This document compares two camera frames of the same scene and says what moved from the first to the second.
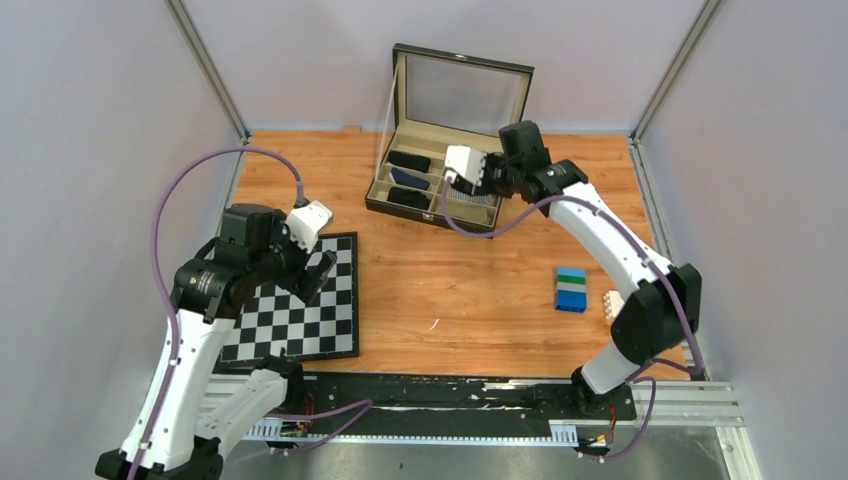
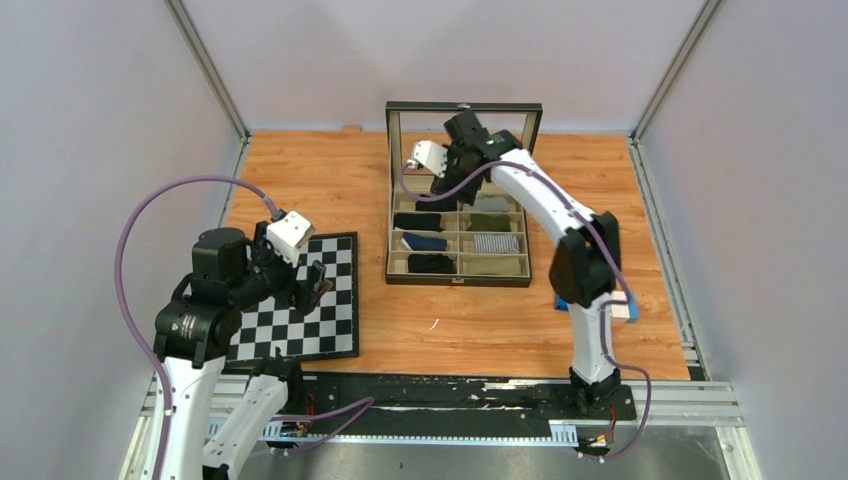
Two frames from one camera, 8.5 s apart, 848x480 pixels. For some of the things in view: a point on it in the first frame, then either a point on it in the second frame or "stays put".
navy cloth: x=404 y=178 -> x=419 y=243
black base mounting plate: x=440 y=400 stays put
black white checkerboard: x=327 y=327 stays put
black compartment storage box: x=444 y=99 -> x=432 y=242
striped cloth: x=482 y=199 -> x=496 y=243
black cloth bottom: x=408 y=198 -> x=430 y=263
